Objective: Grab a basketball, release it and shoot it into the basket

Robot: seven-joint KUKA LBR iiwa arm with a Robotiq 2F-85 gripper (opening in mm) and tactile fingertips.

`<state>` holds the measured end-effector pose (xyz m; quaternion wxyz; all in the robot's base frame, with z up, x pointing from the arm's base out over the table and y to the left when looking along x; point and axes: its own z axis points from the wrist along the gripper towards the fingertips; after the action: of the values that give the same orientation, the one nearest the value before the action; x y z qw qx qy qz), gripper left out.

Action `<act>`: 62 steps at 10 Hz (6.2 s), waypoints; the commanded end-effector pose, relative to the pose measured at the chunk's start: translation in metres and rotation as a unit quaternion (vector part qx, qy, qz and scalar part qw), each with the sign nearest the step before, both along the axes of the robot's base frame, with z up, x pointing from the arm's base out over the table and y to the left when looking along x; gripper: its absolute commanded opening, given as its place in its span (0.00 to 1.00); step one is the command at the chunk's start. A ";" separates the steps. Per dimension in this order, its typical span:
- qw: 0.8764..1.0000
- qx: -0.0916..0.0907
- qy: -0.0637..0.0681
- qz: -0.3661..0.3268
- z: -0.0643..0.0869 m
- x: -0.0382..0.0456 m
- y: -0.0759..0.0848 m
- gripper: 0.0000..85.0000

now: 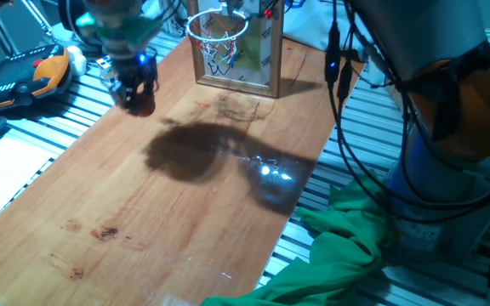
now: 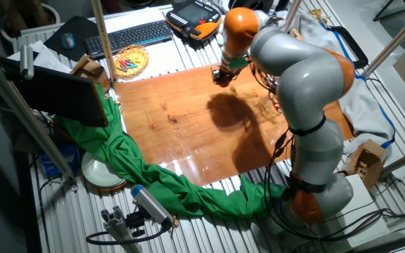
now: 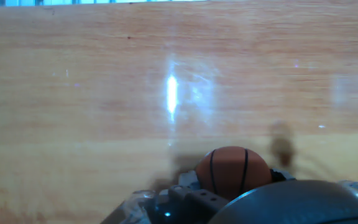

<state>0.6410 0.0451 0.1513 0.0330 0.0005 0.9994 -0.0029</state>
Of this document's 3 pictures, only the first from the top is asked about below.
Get aluminium frame post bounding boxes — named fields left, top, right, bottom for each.
left=158, top=8, right=178, bottom=35

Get wooden board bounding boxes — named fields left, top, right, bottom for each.
left=0, top=36, right=365, bottom=306

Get black orange teach pendant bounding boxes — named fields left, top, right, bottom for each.
left=0, top=43, right=72, bottom=114

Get small orange toy basketball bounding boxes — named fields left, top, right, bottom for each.
left=128, top=91, right=157, bottom=118

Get black cable with connector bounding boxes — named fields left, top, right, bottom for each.
left=337, top=46, right=490, bottom=213
left=323, top=0, right=490, bottom=224

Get white cloth with blue trim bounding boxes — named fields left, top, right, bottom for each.
left=282, top=0, right=399, bottom=88

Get green cloth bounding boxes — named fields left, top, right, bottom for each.
left=200, top=169, right=399, bottom=306

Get wooden framed toy basketball hoop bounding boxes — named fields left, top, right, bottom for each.
left=185, top=0, right=286, bottom=99

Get thin grey metal rod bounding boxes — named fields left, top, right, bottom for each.
left=19, top=0, right=54, bottom=37

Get black filament spool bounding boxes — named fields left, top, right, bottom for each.
left=57, top=0, right=101, bottom=48

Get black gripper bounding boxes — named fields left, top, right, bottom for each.
left=109, top=49, right=161, bottom=115

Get white paper sheet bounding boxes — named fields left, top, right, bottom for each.
left=0, top=135, right=55, bottom=237

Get colourful puzzle cube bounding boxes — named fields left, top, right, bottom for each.
left=95, top=55, right=117, bottom=85

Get white round figure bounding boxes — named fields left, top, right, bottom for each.
left=66, top=44, right=88, bottom=77

